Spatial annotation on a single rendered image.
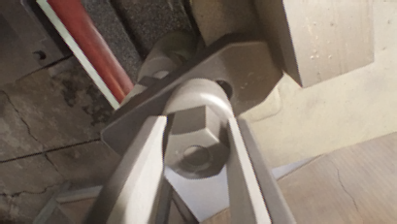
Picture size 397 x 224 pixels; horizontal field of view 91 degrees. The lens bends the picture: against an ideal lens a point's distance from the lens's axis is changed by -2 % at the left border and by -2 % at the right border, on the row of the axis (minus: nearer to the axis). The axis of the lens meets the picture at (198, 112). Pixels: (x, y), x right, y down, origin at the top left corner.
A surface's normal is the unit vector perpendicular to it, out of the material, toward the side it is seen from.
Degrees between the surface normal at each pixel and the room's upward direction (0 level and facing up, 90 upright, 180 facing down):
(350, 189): 76
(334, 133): 0
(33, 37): 0
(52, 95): 0
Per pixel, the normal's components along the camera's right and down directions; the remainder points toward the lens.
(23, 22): -0.03, 0.49
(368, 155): -0.69, -0.50
